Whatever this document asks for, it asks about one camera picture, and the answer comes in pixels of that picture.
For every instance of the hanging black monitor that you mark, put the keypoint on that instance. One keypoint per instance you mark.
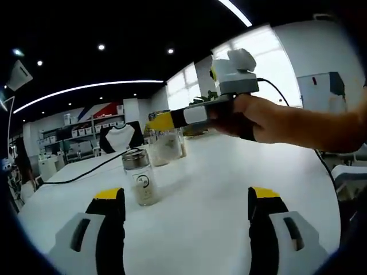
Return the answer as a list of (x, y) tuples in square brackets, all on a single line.
[(3, 120)]

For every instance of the tall seasoning bottle brown contents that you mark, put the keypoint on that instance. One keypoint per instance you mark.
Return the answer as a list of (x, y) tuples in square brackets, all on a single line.
[(184, 146)]

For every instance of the white chair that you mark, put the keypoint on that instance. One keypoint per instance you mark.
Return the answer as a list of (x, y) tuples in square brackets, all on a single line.
[(349, 172)]

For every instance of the large green potted plant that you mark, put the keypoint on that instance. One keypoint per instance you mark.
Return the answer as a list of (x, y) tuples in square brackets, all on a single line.
[(210, 94)]

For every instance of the long ceiling light strip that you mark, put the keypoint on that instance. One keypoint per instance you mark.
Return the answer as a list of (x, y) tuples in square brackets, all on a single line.
[(238, 14), (86, 85)]

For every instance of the storage shelf with white boxes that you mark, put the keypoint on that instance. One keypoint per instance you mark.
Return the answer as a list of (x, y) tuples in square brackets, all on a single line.
[(83, 130)]

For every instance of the white ceiling air conditioner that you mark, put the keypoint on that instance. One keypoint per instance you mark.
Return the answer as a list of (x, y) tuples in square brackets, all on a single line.
[(18, 76)]

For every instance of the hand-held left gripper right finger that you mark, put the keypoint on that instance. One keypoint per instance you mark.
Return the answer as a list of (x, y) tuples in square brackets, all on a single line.
[(263, 229)]

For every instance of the person's right hand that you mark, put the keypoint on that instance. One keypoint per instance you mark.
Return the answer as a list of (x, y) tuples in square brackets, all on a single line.
[(258, 120)]

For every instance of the small glass seasoning bottle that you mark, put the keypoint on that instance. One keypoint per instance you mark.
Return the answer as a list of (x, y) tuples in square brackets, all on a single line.
[(150, 136), (143, 189)]

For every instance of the tall seasoning bottle white contents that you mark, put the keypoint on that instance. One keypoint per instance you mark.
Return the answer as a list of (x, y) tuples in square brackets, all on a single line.
[(167, 149)]

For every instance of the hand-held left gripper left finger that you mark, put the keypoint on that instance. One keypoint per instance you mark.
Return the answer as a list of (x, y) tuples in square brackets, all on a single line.
[(110, 229)]

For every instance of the white panel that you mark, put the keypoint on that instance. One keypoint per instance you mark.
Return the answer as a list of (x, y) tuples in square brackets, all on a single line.
[(312, 91)]

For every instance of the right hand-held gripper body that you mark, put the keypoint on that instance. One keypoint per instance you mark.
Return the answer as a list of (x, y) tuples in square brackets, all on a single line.
[(235, 77)]

